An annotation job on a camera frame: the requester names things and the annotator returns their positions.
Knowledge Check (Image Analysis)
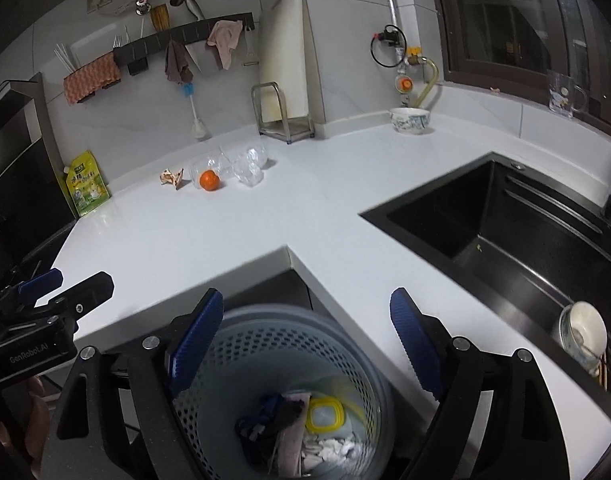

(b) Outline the black sock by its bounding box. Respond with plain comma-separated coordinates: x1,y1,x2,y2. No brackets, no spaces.
234,392,306,474

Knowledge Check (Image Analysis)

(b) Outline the yellow plastic lid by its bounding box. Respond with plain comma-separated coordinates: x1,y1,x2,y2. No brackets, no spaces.
305,396,345,434

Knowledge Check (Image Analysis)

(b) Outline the orange peel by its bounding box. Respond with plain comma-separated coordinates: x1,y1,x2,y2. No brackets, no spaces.
197,169,221,192

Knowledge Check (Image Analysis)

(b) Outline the clear plastic bag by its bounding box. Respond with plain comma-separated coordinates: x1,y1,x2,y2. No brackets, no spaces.
233,143,268,188

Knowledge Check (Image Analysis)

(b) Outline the pink cardboard box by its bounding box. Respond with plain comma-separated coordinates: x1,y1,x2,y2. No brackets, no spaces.
276,392,311,479

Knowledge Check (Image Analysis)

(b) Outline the grey perforated trash bin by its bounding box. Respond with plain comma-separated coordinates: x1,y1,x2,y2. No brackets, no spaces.
174,304,394,479

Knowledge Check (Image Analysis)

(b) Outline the black kitchen sink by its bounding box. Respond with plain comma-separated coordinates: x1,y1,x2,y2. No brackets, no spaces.
362,154,611,418

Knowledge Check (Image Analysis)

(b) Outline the person left hand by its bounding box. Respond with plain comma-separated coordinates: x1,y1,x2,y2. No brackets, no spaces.
0,376,51,479

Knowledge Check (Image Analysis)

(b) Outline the white bowl in sink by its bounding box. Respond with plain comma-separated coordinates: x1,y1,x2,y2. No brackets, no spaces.
553,301,608,377

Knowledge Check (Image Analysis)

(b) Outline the black oven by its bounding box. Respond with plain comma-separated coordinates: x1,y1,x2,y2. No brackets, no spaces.
0,73,78,292

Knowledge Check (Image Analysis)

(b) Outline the yellow green refill pouch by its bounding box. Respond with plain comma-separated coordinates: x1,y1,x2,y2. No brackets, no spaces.
64,151,110,217

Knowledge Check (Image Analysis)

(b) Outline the red white candy wrapper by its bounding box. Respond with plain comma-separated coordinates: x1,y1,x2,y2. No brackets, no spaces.
159,168,184,190

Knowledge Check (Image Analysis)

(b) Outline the clear plastic cup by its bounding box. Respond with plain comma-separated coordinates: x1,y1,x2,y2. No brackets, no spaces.
191,151,234,192

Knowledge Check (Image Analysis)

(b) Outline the blue white bottle brush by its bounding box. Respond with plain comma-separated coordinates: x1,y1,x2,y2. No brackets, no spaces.
183,82,209,141

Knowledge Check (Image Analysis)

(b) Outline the patterned ceramic bowl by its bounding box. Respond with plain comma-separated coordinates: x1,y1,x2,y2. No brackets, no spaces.
389,107,430,134

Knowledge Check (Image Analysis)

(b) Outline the orange patterned dish cloth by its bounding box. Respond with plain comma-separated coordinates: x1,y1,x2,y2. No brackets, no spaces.
64,52,121,105

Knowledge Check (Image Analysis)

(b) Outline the steel cutting board rack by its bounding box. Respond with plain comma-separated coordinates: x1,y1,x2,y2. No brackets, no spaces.
250,81,315,145

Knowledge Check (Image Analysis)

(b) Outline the clear glass mug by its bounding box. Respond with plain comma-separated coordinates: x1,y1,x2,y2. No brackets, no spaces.
547,70,589,118

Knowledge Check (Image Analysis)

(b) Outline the brown hanging rag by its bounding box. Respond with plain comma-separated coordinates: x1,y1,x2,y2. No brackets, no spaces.
164,39,194,84

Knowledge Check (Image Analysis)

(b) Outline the pink hanging rag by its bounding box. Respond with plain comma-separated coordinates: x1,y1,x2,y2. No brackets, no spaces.
207,20,243,70

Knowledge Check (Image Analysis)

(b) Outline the white cutting board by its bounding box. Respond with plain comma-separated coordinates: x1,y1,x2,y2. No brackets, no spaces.
259,0,324,122

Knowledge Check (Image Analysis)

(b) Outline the black wall rail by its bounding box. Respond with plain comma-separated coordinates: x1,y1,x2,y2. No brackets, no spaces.
112,12,255,67

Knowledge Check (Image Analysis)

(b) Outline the gas valve with hose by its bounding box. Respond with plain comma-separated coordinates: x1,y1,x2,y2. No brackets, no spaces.
369,0,440,108

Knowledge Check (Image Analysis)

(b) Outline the dark window frame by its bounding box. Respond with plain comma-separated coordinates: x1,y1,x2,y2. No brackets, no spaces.
435,0,611,136

